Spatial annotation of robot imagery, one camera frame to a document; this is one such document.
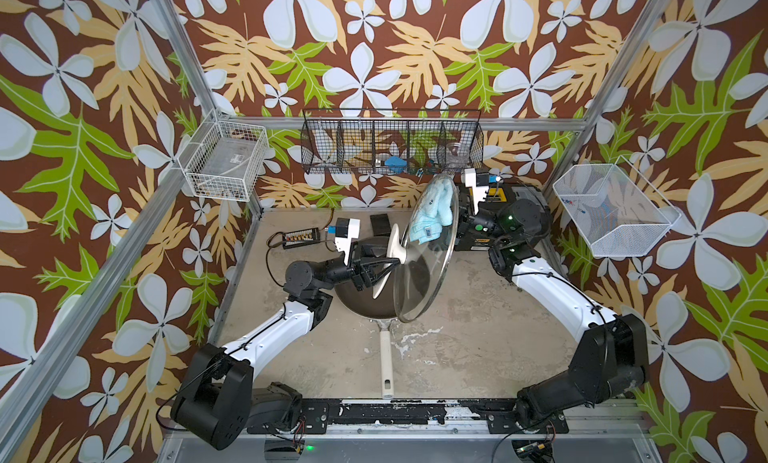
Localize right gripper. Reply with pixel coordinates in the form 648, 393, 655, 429
429, 200, 512, 250

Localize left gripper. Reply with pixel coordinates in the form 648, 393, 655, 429
313, 243, 392, 297

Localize light blue cloth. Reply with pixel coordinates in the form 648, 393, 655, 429
408, 177, 455, 244

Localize glass pot lid cream handle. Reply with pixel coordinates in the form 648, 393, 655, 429
386, 174, 459, 323

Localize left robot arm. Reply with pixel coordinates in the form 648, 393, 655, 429
170, 243, 407, 450

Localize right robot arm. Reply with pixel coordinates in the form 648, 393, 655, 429
456, 197, 649, 431

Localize black toolbox yellow label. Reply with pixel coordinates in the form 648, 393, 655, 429
459, 184, 552, 249

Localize small black rectangular block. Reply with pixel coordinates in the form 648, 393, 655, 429
370, 213, 392, 237

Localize blue object in basket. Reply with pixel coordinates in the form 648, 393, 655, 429
384, 156, 408, 174

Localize dark frying pan cream handle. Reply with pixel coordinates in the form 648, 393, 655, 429
335, 256, 431, 400

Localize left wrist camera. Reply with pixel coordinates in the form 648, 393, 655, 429
327, 217, 360, 265

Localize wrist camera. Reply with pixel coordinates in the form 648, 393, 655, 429
327, 217, 360, 265
461, 168, 501, 215

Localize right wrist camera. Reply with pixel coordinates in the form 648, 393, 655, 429
461, 168, 501, 215

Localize black charger board with cables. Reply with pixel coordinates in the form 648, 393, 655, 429
266, 209, 335, 250

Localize black wire wall basket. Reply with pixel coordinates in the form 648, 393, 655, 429
297, 107, 485, 176

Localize white wire basket right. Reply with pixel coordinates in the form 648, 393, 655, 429
553, 157, 682, 258

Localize white wire basket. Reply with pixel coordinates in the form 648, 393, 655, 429
553, 157, 682, 258
179, 110, 270, 202

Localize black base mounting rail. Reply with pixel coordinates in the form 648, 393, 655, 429
248, 398, 569, 435

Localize white wire basket left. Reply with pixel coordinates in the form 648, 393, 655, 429
179, 110, 270, 202

